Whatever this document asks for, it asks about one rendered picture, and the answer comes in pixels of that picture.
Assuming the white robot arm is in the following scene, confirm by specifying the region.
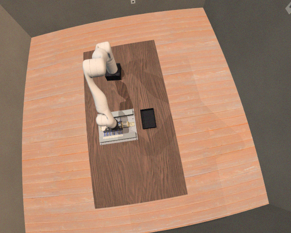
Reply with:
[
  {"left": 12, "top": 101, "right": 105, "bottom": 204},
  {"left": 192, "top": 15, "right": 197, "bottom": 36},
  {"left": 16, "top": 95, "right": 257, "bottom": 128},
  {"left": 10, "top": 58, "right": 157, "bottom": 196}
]
[{"left": 83, "top": 42, "right": 117, "bottom": 128}]

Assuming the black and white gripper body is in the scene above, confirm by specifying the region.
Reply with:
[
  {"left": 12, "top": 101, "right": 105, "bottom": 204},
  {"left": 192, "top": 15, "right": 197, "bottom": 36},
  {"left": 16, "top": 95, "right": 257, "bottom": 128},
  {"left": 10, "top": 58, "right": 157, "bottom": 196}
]
[{"left": 101, "top": 119, "right": 118, "bottom": 131}]

